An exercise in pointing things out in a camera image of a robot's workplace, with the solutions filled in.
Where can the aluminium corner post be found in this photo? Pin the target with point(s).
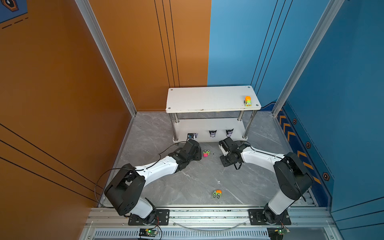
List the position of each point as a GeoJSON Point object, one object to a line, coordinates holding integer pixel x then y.
{"type": "Point", "coordinates": [318, 34]}
{"type": "Point", "coordinates": [104, 49]}

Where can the green orange toy truck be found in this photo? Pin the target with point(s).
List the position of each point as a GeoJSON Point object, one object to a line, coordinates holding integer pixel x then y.
{"type": "Point", "coordinates": [217, 194]}

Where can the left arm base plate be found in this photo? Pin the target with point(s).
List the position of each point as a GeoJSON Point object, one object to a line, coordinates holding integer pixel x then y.
{"type": "Point", "coordinates": [157, 217]}

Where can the right aluminium corner post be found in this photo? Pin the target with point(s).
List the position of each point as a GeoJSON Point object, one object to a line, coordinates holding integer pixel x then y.
{"type": "Point", "coordinates": [318, 34]}

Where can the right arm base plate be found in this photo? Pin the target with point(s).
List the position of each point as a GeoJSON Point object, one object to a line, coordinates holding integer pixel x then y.
{"type": "Point", "coordinates": [258, 216]}

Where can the white two-tier shelf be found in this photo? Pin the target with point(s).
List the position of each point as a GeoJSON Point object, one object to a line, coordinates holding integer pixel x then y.
{"type": "Point", "coordinates": [211, 100]}

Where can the orange green toy car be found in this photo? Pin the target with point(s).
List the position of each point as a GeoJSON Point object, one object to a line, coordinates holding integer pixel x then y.
{"type": "Point", "coordinates": [248, 101]}

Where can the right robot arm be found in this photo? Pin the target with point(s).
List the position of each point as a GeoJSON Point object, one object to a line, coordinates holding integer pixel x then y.
{"type": "Point", "coordinates": [293, 177]}

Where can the right circuit board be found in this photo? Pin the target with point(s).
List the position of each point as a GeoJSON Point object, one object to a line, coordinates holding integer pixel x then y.
{"type": "Point", "coordinates": [277, 234]}

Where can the left aluminium corner post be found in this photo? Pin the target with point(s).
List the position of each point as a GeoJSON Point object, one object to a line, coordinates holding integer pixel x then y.
{"type": "Point", "coordinates": [104, 49]}

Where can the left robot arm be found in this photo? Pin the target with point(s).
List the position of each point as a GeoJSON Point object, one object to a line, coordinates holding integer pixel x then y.
{"type": "Point", "coordinates": [125, 189]}

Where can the purple black figure toy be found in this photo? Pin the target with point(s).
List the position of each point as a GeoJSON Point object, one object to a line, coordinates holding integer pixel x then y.
{"type": "Point", "coordinates": [212, 133]}

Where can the circuit board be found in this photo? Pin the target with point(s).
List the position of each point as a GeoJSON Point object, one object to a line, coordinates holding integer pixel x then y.
{"type": "Point", "coordinates": [149, 234]}
{"type": "Point", "coordinates": [277, 234]}

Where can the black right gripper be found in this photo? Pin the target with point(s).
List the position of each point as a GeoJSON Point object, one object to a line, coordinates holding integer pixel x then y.
{"type": "Point", "coordinates": [224, 163]}

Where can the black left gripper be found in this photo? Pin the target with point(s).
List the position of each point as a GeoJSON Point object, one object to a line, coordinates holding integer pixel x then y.
{"type": "Point", "coordinates": [198, 153]}

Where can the black purple Kuromi figure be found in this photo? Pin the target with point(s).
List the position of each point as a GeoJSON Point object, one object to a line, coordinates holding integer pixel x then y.
{"type": "Point", "coordinates": [229, 132]}

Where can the green pink toy car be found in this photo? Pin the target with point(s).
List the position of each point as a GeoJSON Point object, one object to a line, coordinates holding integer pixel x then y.
{"type": "Point", "coordinates": [206, 153]}

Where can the left circuit board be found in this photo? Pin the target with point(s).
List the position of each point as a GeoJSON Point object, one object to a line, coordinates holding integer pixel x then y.
{"type": "Point", "coordinates": [149, 234]}

